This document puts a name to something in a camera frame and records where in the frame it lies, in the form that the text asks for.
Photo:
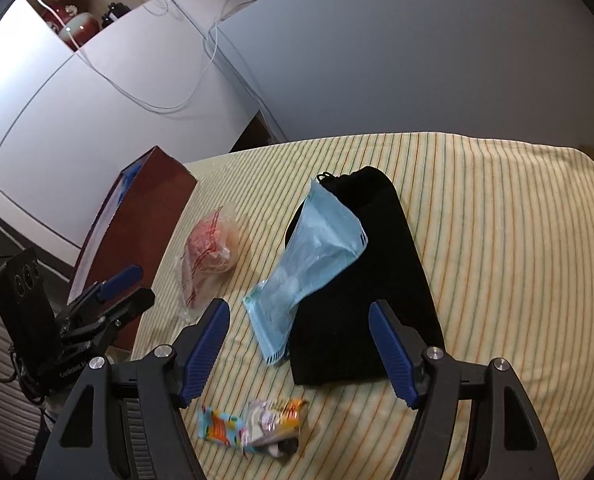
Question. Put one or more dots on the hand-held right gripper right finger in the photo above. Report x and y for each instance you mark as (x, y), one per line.
(392, 345)

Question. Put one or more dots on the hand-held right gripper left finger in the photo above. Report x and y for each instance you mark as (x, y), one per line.
(207, 345)

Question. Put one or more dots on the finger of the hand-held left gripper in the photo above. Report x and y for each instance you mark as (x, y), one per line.
(122, 277)
(137, 300)

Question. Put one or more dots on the brown storage box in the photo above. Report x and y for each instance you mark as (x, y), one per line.
(142, 210)

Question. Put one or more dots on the clear plastic bag red print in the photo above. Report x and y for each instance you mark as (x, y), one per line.
(209, 250)

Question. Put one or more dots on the blue face mask packet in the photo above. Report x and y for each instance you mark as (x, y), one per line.
(317, 245)

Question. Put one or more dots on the black cloth pouch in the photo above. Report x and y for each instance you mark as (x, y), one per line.
(377, 270)

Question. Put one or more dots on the silver yellow snack packet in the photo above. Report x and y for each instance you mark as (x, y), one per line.
(272, 420)

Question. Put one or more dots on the yellow striped bed sheet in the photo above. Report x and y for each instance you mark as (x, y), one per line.
(502, 260)

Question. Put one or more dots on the large red vase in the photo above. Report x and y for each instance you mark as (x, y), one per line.
(79, 32)

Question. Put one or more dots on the dark bottle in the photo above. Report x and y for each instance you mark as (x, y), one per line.
(108, 19)
(119, 10)

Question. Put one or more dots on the small red vase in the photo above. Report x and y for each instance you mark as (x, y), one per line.
(57, 12)

